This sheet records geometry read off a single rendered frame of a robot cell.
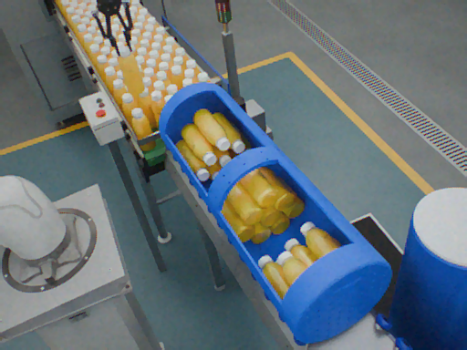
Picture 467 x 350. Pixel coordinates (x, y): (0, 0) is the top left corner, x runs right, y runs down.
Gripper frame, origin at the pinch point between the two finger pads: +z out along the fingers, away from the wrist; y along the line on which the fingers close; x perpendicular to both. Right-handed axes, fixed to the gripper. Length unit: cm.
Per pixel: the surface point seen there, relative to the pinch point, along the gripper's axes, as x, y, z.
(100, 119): -5.4, -16.9, 22.7
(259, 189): -74, 12, 16
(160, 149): -10.6, 0.0, 42.6
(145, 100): 3.2, 2.7, 28.2
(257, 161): -70, 14, 9
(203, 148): -44.7, 7.6, 20.0
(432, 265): -110, 44, 34
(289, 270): -98, 6, 20
